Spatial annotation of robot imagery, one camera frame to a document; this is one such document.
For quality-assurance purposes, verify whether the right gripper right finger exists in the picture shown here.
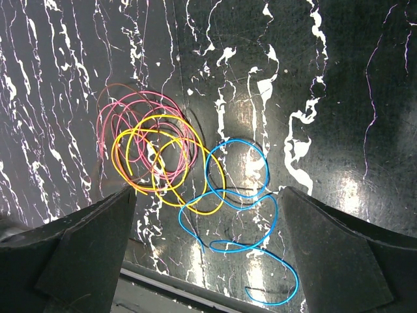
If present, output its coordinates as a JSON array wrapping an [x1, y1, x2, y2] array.
[[281, 186, 416, 312]]

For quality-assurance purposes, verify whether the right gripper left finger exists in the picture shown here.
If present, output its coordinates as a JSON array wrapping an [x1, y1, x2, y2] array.
[[1, 187, 136, 312]]

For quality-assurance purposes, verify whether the yellow cable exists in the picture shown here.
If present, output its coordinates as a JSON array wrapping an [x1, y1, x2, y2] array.
[[111, 114, 227, 216]]

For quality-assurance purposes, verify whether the pink cable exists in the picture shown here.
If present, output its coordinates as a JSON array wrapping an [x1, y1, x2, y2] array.
[[96, 91, 198, 185]]

